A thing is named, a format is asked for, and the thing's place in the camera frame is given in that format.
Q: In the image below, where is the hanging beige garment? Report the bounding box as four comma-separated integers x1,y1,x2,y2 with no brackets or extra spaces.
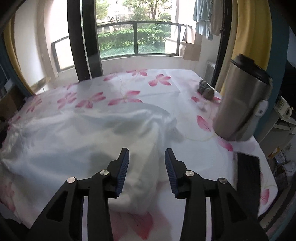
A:
210,0,223,36

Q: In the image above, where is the balcony railing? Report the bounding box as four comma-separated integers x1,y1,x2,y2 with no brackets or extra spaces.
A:
51,20,194,72

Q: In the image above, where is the small dark object on bed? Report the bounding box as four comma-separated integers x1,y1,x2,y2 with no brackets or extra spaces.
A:
197,80,215,100

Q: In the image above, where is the black door frame post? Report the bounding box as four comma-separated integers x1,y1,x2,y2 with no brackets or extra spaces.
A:
67,0,103,82

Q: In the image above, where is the yellow curtain right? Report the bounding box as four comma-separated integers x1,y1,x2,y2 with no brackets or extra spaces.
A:
215,1,272,95

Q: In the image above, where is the floral pink bed sheet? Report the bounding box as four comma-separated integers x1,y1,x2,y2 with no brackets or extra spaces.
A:
1,69,278,240

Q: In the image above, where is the white garment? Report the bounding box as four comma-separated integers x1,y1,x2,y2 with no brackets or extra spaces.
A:
1,103,177,214

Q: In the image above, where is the yellow curtain left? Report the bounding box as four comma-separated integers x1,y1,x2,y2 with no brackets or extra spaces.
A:
4,19,35,96

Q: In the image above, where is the black smartphone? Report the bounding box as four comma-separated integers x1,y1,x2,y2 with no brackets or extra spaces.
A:
234,152,261,218

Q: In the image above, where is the yellow curtain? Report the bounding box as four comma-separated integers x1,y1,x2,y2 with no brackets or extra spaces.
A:
4,19,35,96
215,1,272,95

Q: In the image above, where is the cardboard box on balcony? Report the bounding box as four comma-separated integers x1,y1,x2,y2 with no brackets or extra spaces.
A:
179,32,202,61

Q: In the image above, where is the hanging light blue towel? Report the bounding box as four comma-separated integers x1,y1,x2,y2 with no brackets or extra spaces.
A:
193,0,213,41

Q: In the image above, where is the stainless steel thermos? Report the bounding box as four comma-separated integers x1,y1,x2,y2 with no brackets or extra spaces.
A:
213,54,273,142

